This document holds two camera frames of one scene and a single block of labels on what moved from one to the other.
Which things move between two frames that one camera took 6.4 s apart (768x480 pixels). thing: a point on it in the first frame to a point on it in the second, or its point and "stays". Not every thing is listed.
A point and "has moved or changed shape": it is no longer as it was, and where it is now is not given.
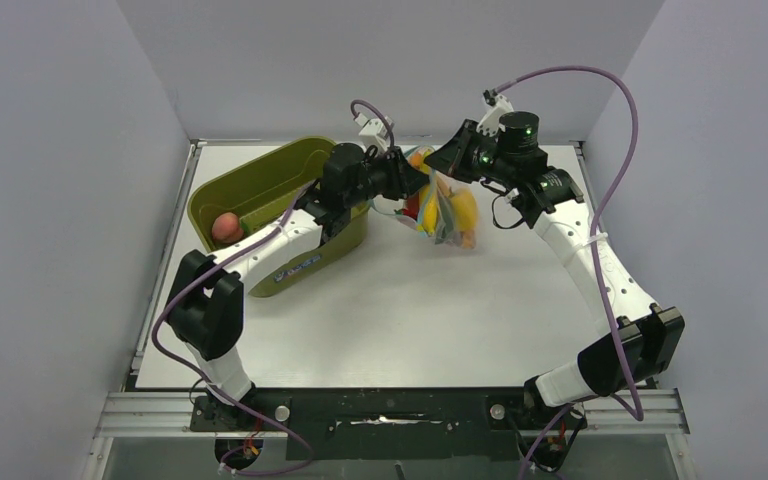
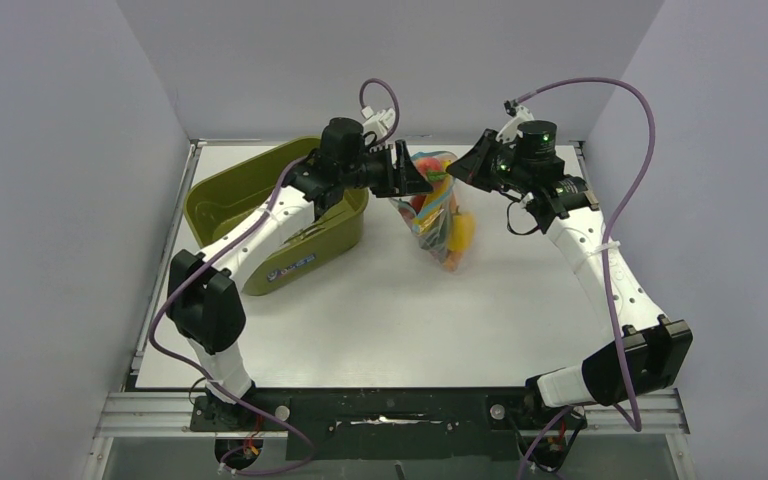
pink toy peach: x=225 y=227 to x=432 y=168
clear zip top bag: x=445 y=210 has moved or changed shape
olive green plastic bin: x=258 y=183 stays
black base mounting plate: x=390 y=423 stays
